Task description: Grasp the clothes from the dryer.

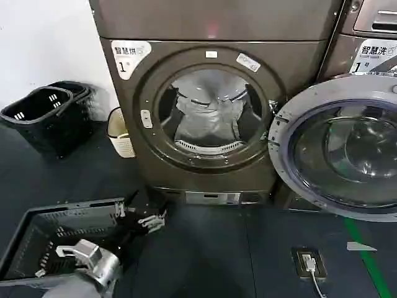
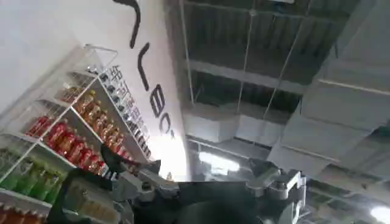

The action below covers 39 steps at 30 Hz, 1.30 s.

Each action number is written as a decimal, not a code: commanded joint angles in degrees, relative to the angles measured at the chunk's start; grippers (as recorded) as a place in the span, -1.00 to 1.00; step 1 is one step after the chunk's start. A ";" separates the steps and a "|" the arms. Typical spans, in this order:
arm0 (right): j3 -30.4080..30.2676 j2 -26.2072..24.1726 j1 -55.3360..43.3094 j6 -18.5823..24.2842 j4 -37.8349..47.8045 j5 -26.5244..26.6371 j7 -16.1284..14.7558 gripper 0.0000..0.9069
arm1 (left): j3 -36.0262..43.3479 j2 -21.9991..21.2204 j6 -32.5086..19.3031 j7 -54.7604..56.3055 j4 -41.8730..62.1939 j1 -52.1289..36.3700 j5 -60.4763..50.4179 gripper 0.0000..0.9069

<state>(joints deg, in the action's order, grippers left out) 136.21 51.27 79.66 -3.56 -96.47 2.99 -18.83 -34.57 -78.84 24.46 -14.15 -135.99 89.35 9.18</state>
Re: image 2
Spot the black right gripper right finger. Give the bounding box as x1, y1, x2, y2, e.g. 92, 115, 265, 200
246, 158, 307, 202

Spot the white box ventilation duct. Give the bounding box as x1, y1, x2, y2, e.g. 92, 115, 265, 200
182, 102, 288, 147

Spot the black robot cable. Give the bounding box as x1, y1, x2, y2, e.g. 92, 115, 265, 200
46, 167, 76, 224

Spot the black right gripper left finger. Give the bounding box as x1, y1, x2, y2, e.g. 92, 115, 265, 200
100, 144, 181, 204

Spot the large grey ventilation duct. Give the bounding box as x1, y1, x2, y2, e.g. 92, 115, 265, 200
266, 0, 390, 195

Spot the white shelf with bottled goods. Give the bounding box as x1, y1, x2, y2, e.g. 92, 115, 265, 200
0, 44, 153, 224

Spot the bright ceiling light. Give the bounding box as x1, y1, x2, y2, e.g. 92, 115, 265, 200
197, 151, 241, 173
369, 205, 390, 224

